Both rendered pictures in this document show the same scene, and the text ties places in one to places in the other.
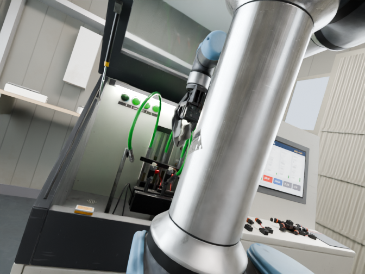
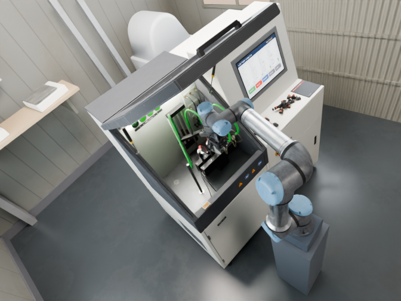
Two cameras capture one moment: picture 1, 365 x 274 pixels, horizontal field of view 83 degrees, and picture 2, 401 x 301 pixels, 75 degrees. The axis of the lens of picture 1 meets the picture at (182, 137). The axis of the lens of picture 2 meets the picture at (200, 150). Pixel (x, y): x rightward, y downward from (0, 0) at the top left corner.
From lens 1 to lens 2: 1.15 m
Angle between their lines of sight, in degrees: 48
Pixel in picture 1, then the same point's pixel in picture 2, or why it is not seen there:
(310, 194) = (288, 59)
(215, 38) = (222, 131)
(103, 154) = (154, 158)
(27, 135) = (17, 156)
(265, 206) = (265, 100)
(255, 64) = (281, 210)
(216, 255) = (286, 225)
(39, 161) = (50, 159)
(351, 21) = not seen: hidden behind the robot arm
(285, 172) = (267, 66)
